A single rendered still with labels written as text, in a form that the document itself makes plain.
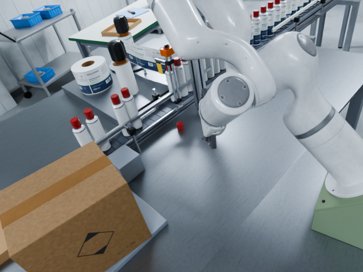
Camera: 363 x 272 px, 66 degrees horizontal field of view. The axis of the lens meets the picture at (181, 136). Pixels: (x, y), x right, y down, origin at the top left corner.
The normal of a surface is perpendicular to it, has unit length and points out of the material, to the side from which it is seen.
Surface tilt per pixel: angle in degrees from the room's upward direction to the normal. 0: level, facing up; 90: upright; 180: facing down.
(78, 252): 90
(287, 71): 88
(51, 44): 90
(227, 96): 45
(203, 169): 0
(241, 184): 0
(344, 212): 90
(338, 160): 78
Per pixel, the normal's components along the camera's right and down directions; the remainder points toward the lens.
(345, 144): 0.04, 0.09
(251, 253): -0.18, -0.75
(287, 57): -0.45, 0.19
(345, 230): -0.55, 0.62
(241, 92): 0.11, -0.14
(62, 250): 0.58, 0.44
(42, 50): 0.82, 0.25
